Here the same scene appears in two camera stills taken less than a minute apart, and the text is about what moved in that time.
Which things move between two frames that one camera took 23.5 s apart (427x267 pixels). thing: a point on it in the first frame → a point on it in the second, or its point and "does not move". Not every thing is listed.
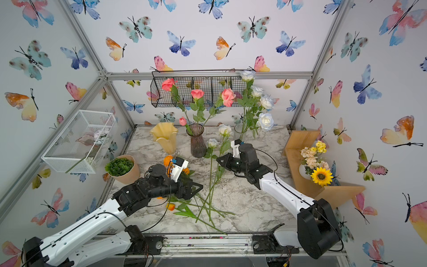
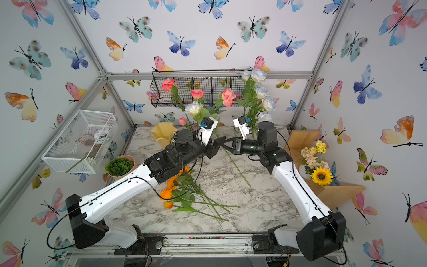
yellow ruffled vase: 165,133 does not move
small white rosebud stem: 224,130 → 197,108
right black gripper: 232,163 → 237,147
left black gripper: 187,194 → 211,151
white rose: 265,121 does not move
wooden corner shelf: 343,196 does not move
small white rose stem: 212,143 → 257,75
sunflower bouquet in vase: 313,168 does not move
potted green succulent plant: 123,168 does not move
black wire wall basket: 197,88 does not move
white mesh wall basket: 79,147 does not move
